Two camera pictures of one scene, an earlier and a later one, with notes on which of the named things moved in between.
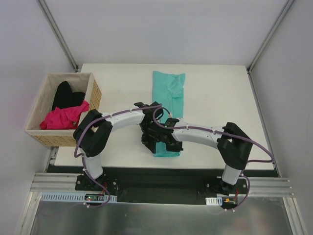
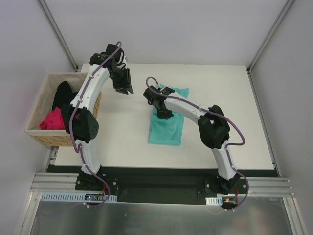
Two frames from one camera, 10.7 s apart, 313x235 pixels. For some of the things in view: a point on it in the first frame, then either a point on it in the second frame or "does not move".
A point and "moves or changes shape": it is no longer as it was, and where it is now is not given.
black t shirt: (65, 98) does not move
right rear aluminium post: (270, 35) does not move
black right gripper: (163, 136) → (164, 112)
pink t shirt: (64, 118) does not move
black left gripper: (148, 141) → (125, 80)
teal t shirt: (168, 91) moves or changes shape
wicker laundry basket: (86, 82) does not move
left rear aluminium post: (59, 35) does not move
